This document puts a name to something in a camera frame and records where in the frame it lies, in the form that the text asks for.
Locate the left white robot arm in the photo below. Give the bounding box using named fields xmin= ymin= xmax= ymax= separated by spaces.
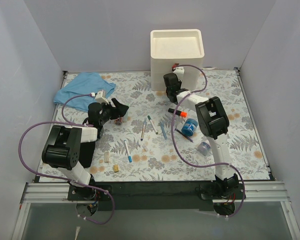
xmin=42 ymin=98 xmax=129 ymax=200

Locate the small yellow sharpener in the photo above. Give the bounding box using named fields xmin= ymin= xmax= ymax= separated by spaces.
xmin=113 ymin=164 xmax=120 ymax=173

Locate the green-capped white marker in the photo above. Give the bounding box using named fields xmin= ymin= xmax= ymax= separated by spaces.
xmin=147 ymin=115 xmax=159 ymax=135

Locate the blue marker pen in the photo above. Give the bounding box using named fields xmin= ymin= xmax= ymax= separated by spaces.
xmin=159 ymin=122 xmax=168 ymax=140

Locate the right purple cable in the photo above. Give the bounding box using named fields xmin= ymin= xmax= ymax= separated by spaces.
xmin=171 ymin=64 xmax=246 ymax=219

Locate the aluminium front rail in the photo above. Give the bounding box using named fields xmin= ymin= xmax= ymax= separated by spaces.
xmin=12 ymin=181 xmax=300 ymax=240

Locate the purple slim marker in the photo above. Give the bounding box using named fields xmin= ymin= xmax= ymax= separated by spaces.
xmin=140 ymin=118 xmax=147 ymax=141

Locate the light green eraser stick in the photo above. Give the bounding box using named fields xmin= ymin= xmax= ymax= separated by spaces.
xmin=122 ymin=112 xmax=129 ymax=123

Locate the small white eraser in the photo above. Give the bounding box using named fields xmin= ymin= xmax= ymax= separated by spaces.
xmin=142 ymin=144 xmax=149 ymax=152

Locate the purple cable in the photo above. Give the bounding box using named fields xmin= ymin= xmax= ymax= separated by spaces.
xmin=171 ymin=64 xmax=246 ymax=219
xmin=18 ymin=93 xmax=115 ymax=225

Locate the purple pen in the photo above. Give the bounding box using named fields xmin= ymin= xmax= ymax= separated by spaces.
xmin=175 ymin=128 xmax=194 ymax=143

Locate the white drawer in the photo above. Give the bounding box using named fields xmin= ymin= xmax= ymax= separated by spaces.
xmin=150 ymin=73 xmax=199 ymax=92

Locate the white three-drawer organizer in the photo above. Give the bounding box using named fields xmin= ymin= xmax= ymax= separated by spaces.
xmin=150 ymin=29 xmax=205 ymax=92

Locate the blue round jar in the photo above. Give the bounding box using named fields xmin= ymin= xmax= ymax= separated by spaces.
xmin=181 ymin=118 xmax=198 ymax=137

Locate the black orange highlighter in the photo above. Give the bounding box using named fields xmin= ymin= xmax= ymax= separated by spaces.
xmin=168 ymin=108 xmax=188 ymax=118

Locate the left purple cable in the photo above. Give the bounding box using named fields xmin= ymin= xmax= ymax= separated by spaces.
xmin=18 ymin=93 xmax=115 ymax=225

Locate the blue cloth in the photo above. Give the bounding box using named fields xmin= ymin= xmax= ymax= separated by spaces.
xmin=53 ymin=72 xmax=116 ymax=112

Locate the floral table mat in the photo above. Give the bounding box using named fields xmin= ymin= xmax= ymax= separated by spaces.
xmin=87 ymin=70 xmax=270 ymax=182

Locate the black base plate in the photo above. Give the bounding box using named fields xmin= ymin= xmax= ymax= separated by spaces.
xmin=67 ymin=181 xmax=247 ymax=212

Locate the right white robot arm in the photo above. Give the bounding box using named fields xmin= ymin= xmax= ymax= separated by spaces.
xmin=163 ymin=73 xmax=239 ymax=199

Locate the beige eraser block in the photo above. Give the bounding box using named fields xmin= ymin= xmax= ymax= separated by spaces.
xmin=104 ymin=151 xmax=110 ymax=163

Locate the clear purple small jar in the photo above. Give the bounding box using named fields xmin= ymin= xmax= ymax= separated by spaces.
xmin=197 ymin=142 xmax=211 ymax=156

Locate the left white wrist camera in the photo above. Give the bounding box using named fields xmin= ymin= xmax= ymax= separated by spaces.
xmin=90 ymin=90 xmax=109 ymax=105

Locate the black cloth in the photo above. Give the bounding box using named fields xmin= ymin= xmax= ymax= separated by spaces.
xmin=79 ymin=127 xmax=104 ymax=168

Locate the white marker blue cap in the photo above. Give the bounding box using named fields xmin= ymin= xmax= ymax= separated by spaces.
xmin=123 ymin=140 xmax=132 ymax=163

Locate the pink-capped clear tube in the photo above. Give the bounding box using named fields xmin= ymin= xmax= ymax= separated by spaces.
xmin=114 ymin=117 xmax=123 ymax=126

